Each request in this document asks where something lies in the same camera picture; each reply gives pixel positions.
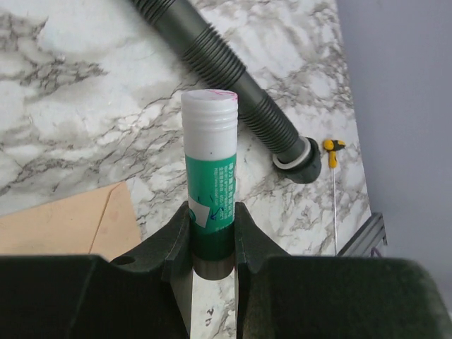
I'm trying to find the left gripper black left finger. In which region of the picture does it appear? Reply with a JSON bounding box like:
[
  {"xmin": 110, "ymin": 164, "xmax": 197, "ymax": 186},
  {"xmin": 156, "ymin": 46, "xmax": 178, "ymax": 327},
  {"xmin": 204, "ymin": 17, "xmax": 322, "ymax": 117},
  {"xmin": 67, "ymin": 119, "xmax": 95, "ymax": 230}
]
[{"xmin": 1, "ymin": 203, "xmax": 193, "ymax": 338}]

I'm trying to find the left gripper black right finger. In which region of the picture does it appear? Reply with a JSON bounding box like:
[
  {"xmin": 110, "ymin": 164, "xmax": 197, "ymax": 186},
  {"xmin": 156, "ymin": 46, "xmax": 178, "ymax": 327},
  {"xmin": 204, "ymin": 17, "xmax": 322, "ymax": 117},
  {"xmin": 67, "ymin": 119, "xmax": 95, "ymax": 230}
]
[{"xmin": 234, "ymin": 203, "xmax": 451, "ymax": 338}]

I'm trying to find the tan paper envelope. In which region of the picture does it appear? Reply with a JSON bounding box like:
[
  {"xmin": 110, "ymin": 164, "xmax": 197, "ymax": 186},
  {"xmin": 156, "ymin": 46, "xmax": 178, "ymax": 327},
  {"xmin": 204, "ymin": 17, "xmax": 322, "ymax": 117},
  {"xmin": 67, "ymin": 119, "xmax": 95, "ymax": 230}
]
[{"xmin": 1, "ymin": 182, "xmax": 141, "ymax": 261}]

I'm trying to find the green white glue stick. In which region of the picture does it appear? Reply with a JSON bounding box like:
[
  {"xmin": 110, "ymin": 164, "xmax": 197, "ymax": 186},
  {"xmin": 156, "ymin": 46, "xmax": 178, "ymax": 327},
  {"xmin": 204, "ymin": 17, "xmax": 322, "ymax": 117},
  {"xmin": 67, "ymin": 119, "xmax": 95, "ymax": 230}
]
[{"xmin": 181, "ymin": 89, "xmax": 238, "ymax": 280}]

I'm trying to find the yellow black screwdriver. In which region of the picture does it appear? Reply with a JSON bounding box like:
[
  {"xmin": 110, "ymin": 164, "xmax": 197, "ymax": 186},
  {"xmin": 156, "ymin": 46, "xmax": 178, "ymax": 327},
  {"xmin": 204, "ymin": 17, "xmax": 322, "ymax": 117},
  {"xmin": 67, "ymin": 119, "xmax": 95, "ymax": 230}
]
[{"xmin": 323, "ymin": 139, "xmax": 346, "ymax": 254}]

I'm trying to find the aluminium frame rail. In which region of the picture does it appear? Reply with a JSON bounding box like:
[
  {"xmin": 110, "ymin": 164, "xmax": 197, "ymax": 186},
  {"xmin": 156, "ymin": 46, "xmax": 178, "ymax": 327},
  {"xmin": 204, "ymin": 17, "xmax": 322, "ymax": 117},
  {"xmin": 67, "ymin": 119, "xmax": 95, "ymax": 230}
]
[{"xmin": 337, "ymin": 213, "xmax": 388, "ymax": 258}]

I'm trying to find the black corrugated hose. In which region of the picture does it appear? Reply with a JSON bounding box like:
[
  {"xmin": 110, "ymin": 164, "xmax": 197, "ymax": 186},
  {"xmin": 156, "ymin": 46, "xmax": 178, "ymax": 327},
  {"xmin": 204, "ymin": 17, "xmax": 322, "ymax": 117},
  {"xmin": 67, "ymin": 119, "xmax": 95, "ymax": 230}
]
[{"xmin": 128, "ymin": 0, "xmax": 322, "ymax": 184}]

